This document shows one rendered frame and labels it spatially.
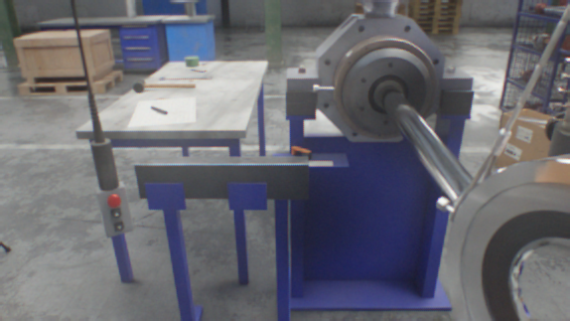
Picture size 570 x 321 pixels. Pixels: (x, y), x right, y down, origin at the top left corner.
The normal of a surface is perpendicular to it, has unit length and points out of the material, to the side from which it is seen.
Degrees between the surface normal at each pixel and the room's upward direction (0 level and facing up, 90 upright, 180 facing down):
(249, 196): 90
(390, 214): 90
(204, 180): 90
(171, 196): 90
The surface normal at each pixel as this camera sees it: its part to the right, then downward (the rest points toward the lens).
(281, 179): -0.03, 0.41
